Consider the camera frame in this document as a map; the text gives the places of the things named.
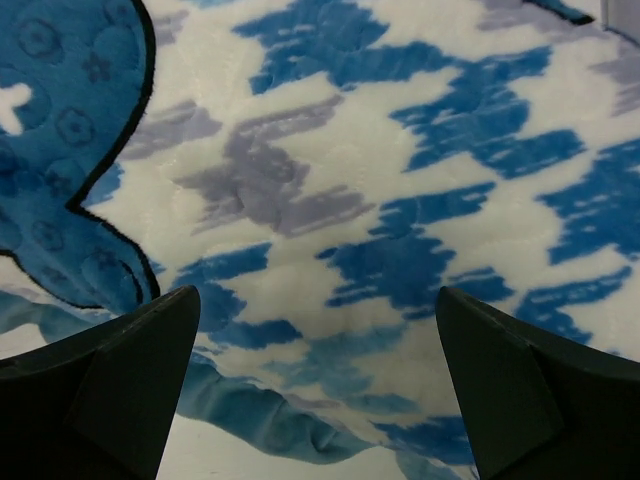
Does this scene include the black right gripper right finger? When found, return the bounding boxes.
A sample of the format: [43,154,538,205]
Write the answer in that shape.
[436,287,639,480]

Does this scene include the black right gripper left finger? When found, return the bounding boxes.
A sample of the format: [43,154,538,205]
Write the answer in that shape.
[1,286,200,479]

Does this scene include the blue houndstooth pillow with pillowcase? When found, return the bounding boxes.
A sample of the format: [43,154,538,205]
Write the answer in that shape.
[1,1,639,479]

